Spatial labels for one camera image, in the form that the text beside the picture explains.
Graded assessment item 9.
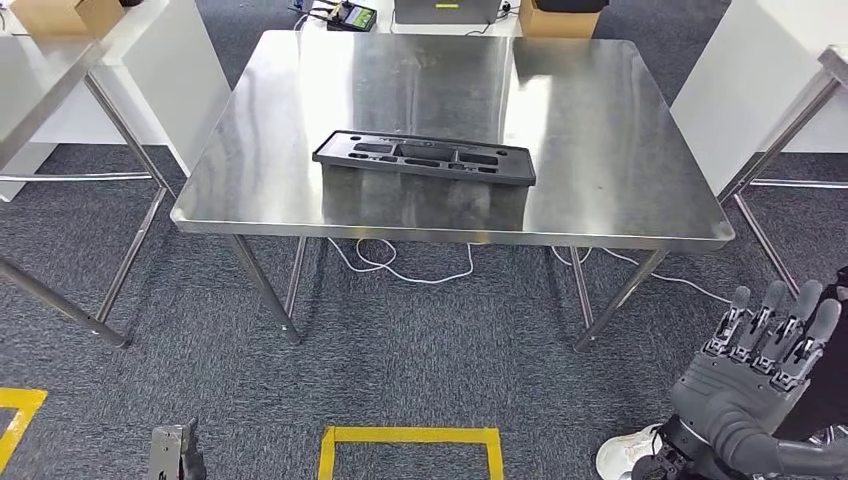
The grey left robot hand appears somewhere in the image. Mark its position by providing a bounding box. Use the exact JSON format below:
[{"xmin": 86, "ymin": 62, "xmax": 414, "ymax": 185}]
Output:
[{"xmin": 180, "ymin": 417, "xmax": 209, "ymax": 480}]

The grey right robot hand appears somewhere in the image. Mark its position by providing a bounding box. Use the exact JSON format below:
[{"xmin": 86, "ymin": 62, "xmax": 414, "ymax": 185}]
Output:
[{"xmin": 669, "ymin": 279, "xmax": 848, "ymax": 480}]

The black plastic mounting plate part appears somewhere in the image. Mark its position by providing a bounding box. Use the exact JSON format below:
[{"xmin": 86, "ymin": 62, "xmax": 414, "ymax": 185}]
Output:
[{"xmin": 312, "ymin": 129, "xmax": 537, "ymax": 188}]

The stainless steel workbench table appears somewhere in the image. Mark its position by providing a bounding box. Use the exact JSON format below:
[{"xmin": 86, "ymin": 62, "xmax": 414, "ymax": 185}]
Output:
[{"xmin": 170, "ymin": 29, "xmax": 735, "ymax": 353}]

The yellow floor tape square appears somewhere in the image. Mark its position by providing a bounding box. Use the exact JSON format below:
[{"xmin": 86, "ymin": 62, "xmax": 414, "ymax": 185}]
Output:
[{"xmin": 317, "ymin": 425, "xmax": 505, "ymax": 480}]

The white desk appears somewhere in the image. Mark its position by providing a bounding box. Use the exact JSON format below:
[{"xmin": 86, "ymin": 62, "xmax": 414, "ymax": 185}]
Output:
[
  {"xmin": 0, "ymin": 0, "xmax": 232, "ymax": 204},
  {"xmin": 670, "ymin": 0, "xmax": 848, "ymax": 197}
]

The cardboard box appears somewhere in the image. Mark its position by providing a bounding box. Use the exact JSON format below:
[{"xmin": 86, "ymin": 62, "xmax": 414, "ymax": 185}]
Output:
[
  {"xmin": 9, "ymin": 0, "xmax": 126, "ymax": 38},
  {"xmin": 518, "ymin": 0, "xmax": 603, "ymax": 40}
]

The black carry case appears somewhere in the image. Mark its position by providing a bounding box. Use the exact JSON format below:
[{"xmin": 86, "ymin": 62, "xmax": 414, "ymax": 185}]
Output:
[{"xmin": 535, "ymin": 0, "xmax": 610, "ymax": 14}]

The black remote controller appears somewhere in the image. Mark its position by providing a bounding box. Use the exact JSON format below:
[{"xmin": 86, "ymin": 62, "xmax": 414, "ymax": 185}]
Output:
[{"xmin": 288, "ymin": 0, "xmax": 380, "ymax": 34}]

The grey laptop computer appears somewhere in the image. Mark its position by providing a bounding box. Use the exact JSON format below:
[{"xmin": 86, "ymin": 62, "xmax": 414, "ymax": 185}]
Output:
[{"xmin": 394, "ymin": 0, "xmax": 502, "ymax": 26}]

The white power cable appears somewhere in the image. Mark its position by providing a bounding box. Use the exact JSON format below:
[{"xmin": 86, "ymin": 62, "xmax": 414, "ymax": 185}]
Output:
[{"xmin": 327, "ymin": 238, "xmax": 734, "ymax": 307}]

